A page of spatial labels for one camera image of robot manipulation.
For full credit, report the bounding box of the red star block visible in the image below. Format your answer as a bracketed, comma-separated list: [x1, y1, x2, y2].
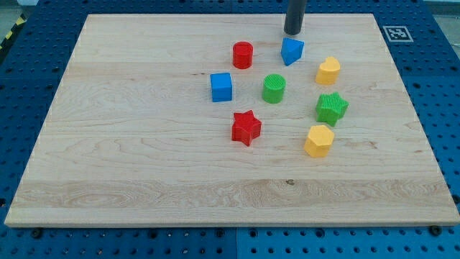
[231, 110, 262, 146]

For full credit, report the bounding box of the blue cube block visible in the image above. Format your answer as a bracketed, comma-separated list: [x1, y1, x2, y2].
[210, 73, 233, 102]

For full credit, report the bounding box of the green cylinder block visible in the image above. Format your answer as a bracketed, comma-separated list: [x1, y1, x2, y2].
[262, 73, 286, 104]

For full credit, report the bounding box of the light wooden board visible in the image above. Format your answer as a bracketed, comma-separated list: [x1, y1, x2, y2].
[5, 14, 459, 228]

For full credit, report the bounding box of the red cylinder block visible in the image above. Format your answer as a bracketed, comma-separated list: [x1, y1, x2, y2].
[233, 41, 254, 69]

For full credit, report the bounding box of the yellow hexagon block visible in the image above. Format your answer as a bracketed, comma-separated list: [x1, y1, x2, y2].
[304, 125, 335, 158]

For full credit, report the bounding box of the blue triangular prism block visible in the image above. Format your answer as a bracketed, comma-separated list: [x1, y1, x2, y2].
[280, 37, 305, 66]

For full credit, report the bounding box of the green star block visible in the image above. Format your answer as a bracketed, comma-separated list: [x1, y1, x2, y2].
[316, 92, 349, 127]

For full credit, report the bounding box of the yellow heart block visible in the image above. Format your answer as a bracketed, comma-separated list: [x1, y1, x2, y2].
[315, 56, 341, 85]

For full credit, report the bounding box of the dark grey cylindrical robot tool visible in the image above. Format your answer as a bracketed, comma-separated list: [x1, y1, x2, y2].
[284, 0, 307, 35]

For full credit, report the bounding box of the white fiducial marker tag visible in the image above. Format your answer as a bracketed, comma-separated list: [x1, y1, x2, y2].
[383, 25, 413, 42]

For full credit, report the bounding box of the black bolt front left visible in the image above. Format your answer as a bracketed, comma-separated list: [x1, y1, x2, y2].
[30, 228, 43, 239]

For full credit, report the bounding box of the black bolt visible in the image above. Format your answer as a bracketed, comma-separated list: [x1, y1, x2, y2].
[429, 225, 443, 237]
[30, 228, 43, 239]

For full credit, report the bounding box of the black bolt front right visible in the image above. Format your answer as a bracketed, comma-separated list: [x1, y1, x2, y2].
[429, 225, 443, 237]

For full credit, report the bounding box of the yellow black hazard tape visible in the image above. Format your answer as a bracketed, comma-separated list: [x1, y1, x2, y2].
[1, 14, 27, 50]

